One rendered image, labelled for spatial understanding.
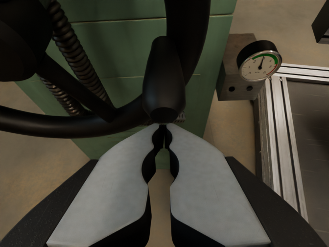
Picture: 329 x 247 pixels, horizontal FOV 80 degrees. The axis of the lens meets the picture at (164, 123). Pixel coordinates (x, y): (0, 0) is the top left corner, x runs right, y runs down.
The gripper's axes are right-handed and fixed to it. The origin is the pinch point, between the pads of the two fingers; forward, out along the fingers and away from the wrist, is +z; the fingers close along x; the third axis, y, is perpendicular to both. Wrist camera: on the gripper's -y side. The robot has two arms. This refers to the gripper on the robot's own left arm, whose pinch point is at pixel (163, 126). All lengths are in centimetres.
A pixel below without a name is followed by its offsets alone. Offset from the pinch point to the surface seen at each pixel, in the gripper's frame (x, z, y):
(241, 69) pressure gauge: 11.7, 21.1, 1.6
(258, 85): 17.8, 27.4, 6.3
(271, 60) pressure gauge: 16.1, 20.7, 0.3
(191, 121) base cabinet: 5.9, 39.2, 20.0
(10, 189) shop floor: -74, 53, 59
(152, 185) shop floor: -9, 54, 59
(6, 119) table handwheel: -17.8, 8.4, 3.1
